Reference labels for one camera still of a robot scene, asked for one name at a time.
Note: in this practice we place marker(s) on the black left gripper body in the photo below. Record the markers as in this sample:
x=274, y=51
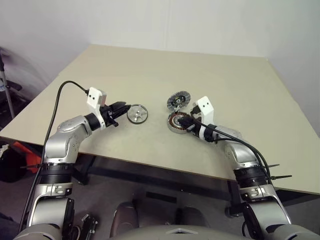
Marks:
x=109, y=114

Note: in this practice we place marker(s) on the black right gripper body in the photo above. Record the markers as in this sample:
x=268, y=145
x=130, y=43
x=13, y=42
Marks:
x=193, y=124

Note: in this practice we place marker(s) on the silver round motor lid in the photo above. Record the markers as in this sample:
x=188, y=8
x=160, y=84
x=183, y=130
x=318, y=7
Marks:
x=137, y=113

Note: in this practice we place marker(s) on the spoked black rotor disc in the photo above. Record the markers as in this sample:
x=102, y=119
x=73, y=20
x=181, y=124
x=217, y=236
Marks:
x=178, y=100

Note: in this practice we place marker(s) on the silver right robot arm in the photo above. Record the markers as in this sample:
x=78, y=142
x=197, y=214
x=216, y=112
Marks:
x=240, y=152

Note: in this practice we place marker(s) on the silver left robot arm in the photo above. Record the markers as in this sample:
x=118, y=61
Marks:
x=62, y=140

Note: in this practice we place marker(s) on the black zip tie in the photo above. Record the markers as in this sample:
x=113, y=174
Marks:
x=273, y=165
x=281, y=177

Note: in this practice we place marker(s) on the orange cloth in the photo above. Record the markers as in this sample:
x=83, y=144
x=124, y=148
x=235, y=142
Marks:
x=28, y=156

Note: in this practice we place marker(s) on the dark rounded shape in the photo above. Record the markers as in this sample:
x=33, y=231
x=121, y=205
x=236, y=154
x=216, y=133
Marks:
x=125, y=216

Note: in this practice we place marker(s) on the silver metal pole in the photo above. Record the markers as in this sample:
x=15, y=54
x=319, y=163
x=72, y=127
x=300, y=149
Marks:
x=7, y=92

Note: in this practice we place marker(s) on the black bag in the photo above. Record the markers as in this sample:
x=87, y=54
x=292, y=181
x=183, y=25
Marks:
x=12, y=167

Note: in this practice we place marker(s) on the blue and white pack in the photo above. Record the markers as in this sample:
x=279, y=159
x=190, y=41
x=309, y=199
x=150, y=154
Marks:
x=2, y=86

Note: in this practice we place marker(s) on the white crumpled paper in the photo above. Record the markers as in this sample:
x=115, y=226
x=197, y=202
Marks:
x=3, y=150

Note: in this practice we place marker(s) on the black boxy device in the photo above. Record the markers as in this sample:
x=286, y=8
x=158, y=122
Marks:
x=88, y=225

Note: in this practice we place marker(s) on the grey robot torso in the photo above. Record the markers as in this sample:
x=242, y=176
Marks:
x=150, y=233

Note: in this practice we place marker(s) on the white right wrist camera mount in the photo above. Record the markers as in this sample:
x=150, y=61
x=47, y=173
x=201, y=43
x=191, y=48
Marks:
x=206, y=106

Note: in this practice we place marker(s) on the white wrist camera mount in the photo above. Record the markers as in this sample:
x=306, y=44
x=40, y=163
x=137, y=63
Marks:
x=206, y=106
x=93, y=96

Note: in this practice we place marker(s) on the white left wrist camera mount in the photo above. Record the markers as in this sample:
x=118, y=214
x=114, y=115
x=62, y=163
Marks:
x=93, y=96

